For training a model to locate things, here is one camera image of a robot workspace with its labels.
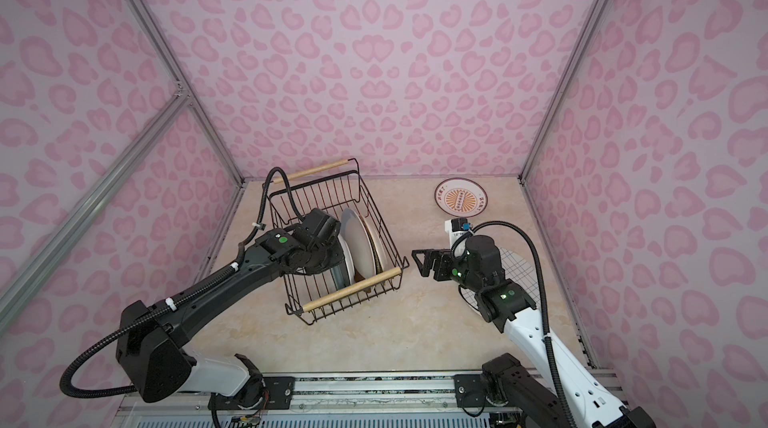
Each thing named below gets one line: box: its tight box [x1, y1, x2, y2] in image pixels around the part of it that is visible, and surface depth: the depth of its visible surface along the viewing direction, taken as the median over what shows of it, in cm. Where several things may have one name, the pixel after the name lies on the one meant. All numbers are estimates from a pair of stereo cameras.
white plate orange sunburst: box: [434, 178, 488, 217], surface depth 116 cm
